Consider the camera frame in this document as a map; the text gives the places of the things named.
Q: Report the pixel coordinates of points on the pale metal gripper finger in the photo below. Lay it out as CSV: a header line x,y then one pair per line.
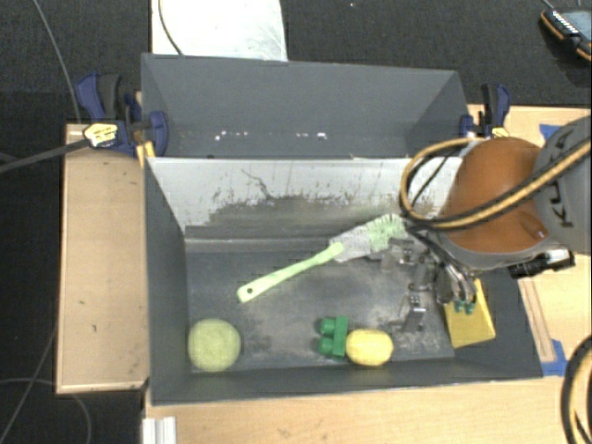
x,y
403,255
415,313

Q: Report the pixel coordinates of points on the yellow wedge block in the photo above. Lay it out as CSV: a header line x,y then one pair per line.
x,y
469,329

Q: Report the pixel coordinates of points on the yellow toy lemon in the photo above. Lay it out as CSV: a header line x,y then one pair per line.
x,y
369,348

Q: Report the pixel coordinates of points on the green toy block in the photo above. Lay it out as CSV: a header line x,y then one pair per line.
x,y
336,336

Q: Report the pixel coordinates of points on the grey metal bin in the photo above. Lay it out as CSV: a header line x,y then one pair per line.
x,y
296,266

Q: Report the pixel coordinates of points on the light green dish brush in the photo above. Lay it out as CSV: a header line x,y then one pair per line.
x,y
296,270

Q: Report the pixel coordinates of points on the yellow-green tennis ball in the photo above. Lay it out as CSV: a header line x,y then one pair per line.
x,y
214,345

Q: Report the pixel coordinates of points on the pale wood board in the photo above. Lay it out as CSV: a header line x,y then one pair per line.
x,y
104,266

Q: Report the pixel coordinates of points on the black cylinder on white bracket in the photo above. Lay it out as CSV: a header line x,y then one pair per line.
x,y
538,262

